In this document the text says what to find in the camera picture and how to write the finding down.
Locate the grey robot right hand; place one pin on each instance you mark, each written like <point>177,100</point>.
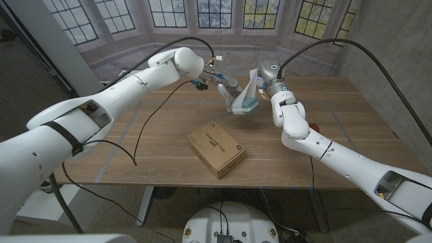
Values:
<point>271,76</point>

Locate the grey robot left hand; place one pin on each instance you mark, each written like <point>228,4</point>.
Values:
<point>226,89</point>

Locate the white gauze bandage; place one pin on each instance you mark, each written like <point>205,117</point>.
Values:
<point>244,96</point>

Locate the blue ribbed case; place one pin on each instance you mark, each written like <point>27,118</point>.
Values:
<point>250,103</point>

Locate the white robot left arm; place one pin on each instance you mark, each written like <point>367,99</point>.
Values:
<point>84,114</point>

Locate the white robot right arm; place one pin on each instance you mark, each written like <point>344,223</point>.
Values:
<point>337,155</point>

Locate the brown cardboard package box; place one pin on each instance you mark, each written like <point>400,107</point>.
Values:
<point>216,148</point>

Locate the red plastic cup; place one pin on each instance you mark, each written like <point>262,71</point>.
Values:
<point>315,127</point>

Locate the printed window backdrop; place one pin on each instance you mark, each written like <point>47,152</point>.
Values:
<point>168,20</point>

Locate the black round fan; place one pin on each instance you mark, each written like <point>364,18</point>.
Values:
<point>163,193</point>

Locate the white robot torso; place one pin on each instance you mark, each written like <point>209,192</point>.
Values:
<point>233,222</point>

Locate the grey metal table leg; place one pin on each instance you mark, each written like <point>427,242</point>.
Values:
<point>319,212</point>
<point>144,206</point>

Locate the grey black sneaker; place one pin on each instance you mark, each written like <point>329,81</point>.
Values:
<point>50,187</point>

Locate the white robot head housing edge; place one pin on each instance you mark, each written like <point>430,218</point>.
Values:
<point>67,239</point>

